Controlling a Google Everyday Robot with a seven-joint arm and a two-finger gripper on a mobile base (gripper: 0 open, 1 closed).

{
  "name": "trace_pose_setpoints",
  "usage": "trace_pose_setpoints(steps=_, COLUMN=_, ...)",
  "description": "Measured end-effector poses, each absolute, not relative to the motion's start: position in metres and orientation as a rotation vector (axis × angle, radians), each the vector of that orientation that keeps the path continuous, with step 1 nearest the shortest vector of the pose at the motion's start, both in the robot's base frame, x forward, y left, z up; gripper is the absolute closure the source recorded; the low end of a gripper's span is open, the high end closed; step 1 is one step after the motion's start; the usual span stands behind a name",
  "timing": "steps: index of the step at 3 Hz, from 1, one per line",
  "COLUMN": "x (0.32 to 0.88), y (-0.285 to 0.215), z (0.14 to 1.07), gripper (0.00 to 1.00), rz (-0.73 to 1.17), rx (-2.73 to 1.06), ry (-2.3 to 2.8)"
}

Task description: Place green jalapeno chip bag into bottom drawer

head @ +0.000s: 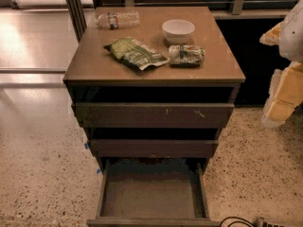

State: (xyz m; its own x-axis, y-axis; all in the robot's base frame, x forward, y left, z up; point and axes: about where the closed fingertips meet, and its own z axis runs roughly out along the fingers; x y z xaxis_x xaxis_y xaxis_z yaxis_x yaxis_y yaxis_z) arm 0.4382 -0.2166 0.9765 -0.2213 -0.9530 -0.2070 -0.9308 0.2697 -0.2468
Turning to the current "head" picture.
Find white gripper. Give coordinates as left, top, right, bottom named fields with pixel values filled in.
left=259, top=23, right=303, bottom=128

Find green jalapeno chip bag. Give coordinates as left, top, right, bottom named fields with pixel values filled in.
left=103, top=37, right=169, bottom=71

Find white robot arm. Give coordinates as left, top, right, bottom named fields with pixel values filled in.
left=259, top=0, right=303, bottom=128

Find brown drawer cabinet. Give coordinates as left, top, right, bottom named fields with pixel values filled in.
left=63, top=7, right=244, bottom=227

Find open bottom drawer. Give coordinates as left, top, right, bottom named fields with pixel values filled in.
left=87, top=159, right=219, bottom=227

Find middle drawer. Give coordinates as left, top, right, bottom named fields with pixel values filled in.
left=89, top=139, right=218, bottom=158

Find top drawer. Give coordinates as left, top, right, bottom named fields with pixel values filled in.
left=72, top=102, right=234, bottom=129

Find white bowl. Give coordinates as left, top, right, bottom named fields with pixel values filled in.
left=162, top=19, right=195, bottom=44

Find grey power strip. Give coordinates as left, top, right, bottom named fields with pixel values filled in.
left=256, top=218, right=298, bottom=227

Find clear plastic water bottle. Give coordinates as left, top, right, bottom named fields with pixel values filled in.
left=97, top=10, right=140, bottom=30

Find black cable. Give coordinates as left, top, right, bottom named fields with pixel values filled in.
left=219, top=216, right=256, bottom=227

